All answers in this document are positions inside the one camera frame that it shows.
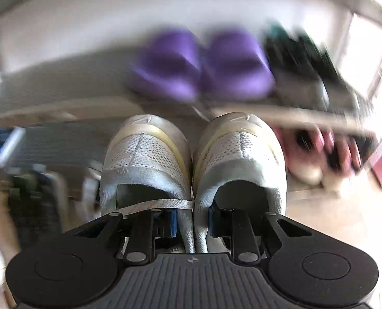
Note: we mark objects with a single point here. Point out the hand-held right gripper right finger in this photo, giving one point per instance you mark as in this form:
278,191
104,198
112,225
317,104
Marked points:
212,222

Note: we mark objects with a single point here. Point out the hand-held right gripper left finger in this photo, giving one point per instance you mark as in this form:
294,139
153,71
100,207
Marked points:
171,223

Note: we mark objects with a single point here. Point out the white mesh sneaker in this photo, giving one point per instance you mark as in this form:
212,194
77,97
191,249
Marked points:
239,154
142,154

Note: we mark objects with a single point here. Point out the purple slipper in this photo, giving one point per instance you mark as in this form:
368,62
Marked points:
168,64
239,64

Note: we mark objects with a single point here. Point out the black sneaker teal lining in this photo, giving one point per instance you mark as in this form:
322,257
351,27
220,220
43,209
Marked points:
284,58
335,80

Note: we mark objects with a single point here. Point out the metal shoe rack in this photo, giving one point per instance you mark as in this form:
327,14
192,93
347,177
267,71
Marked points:
65,77

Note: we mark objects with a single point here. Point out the white storage shelf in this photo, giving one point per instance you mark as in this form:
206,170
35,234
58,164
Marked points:
7,144

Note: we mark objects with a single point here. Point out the white framed window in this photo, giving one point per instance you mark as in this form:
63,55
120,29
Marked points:
371,54

